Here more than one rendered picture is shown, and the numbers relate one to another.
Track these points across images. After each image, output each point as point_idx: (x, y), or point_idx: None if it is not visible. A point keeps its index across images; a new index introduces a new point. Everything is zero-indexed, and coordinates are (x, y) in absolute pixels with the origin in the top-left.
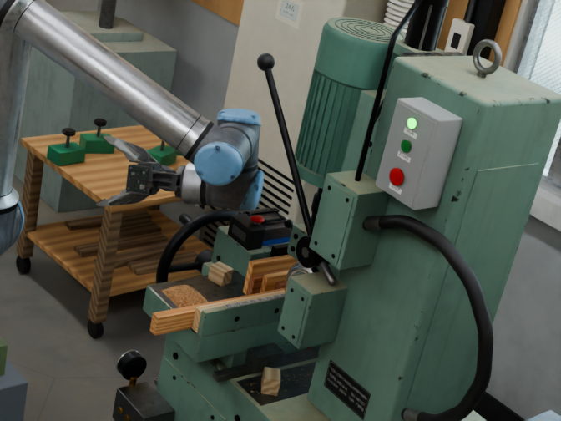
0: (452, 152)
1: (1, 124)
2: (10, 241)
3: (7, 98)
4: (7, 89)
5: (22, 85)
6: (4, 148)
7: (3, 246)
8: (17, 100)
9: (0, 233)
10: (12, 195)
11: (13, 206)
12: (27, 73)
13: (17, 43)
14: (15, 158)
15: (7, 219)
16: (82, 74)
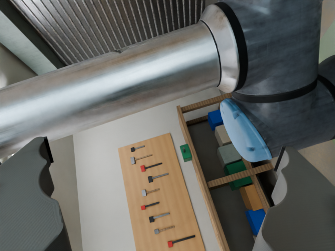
0: None
1: (120, 117)
2: (304, 33)
3: (83, 128)
4: (73, 132)
5: (56, 122)
6: (150, 103)
7: (298, 62)
8: (79, 118)
9: (274, 74)
10: (224, 55)
11: (242, 62)
12: (33, 114)
13: (7, 152)
14: (165, 71)
15: (257, 68)
16: None
